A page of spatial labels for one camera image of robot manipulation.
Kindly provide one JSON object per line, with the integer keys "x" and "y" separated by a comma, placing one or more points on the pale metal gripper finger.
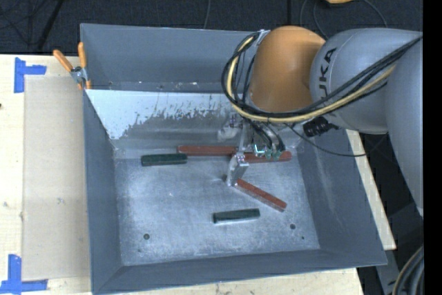
{"x": 241, "y": 169}
{"x": 230, "y": 169}

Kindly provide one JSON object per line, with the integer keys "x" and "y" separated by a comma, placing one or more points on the red-brown flat block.
{"x": 262, "y": 196}
{"x": 207, "y": 150}
{"x": 285, "y": 157}

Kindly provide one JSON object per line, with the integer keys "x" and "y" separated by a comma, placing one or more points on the dark green flat block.
{"x": 236, "y": 215}
{"x": 164, "y": 159}

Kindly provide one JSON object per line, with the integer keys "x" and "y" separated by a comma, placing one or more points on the grey metal bin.
{"x": 179, "y": 204}

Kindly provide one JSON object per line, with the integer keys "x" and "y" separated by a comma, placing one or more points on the pale wood flat board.
{"x": 52, "y": 166}

